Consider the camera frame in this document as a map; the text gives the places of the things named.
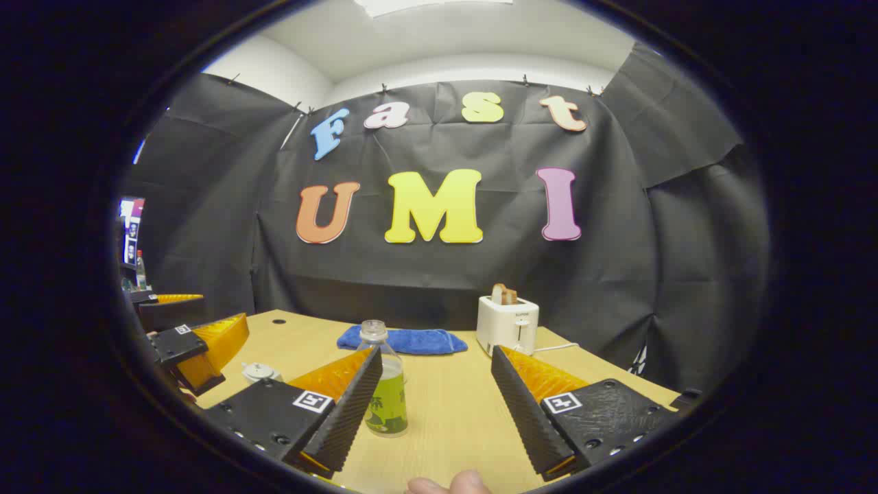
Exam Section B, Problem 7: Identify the black backdrop cloth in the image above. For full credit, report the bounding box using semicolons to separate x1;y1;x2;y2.
120;43;769;392

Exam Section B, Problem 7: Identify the ceiling light panel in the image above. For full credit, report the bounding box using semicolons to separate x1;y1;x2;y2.
353;0;515;18

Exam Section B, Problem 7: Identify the green label water bottle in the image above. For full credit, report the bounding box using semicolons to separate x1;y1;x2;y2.
357;320;409;437

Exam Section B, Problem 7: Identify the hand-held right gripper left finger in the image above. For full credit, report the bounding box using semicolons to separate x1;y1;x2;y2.
206;346;383;480

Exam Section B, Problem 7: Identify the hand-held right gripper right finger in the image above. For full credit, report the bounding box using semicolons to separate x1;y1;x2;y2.
490;345;676;481

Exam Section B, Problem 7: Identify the blue towel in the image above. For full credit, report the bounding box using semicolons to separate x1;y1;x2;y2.
337;325;468;355

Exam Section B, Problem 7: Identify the computer monitor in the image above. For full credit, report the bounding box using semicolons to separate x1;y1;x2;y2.
120;198;146;267

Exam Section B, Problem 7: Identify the white toaster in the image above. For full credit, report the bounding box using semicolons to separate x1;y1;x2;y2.
476;295;540;356

